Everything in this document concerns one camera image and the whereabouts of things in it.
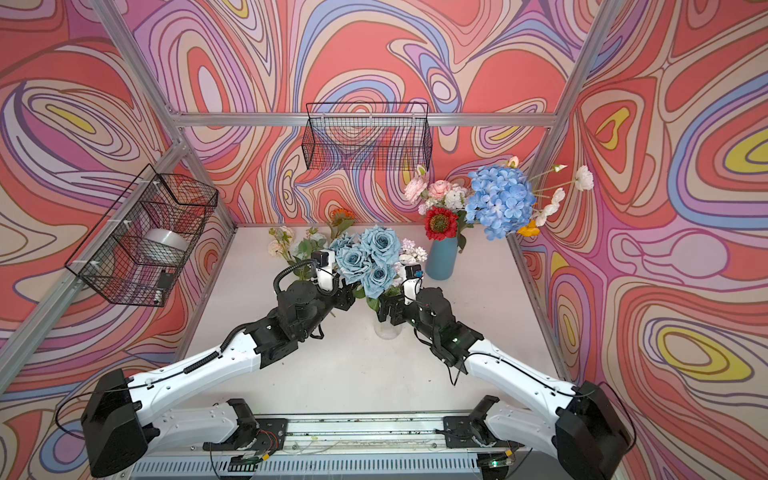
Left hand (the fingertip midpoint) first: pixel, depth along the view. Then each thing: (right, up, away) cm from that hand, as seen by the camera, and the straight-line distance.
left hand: (355, 271), depth 73 cm
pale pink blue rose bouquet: (-32, +9, +38) cm, 51 cm away
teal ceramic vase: (+25, +3, +19) cm, 31 cm away
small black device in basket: (-48, -2, +1) cm, 48 cm away
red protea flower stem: (-11, +18, +45) cm, 50 cm away
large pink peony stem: (+17, +23, +9) cm, 30 cm away
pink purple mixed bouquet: (+25, +20, +9) cm, 34 cm away
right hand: (+8, -8, +5) cm, 12 cm away
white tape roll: (-46, +8, 0) cm, 47 cm away
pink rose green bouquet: (+14, +4, 0) cm, 14 cm away
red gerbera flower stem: (+22, +12, +6) cm, 26 cm away
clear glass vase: (+8, -19, +16) cm, 26 cm away
